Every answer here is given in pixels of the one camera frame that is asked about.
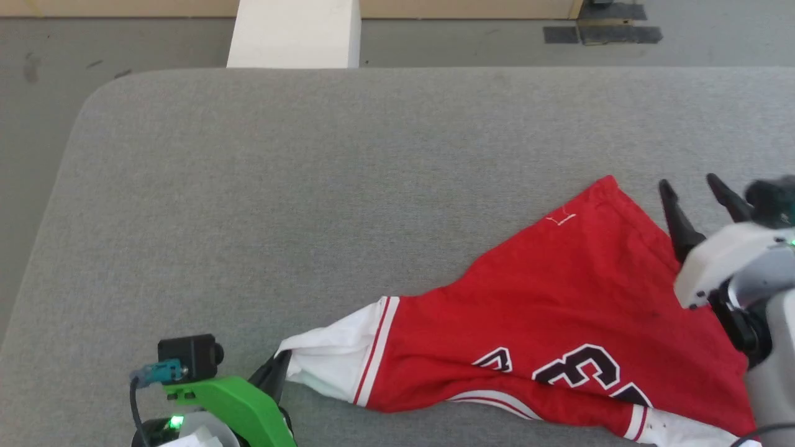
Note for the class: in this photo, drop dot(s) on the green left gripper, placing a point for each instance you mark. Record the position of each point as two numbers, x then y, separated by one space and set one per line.
242 410

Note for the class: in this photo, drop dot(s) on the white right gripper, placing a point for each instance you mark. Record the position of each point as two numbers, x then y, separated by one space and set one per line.
714 261

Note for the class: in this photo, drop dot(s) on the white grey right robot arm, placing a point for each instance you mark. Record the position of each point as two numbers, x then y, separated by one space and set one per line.
776 347

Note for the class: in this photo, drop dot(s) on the white box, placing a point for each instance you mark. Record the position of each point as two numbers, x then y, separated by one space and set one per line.
295 34

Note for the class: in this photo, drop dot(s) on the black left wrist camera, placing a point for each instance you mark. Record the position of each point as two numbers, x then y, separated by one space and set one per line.
189 357

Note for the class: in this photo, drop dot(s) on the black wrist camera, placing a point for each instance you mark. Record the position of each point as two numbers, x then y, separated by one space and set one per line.
773 202
189 357

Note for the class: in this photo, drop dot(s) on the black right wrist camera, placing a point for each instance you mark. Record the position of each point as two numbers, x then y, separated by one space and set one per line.
773 202

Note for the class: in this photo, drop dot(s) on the lemon print partition screen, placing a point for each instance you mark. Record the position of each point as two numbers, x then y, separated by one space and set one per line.
124 7

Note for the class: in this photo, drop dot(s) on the grey fabric sofa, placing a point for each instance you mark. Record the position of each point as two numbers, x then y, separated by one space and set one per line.
310 217

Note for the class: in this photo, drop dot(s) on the red and white jersey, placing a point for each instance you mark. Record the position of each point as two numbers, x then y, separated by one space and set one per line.
559 310

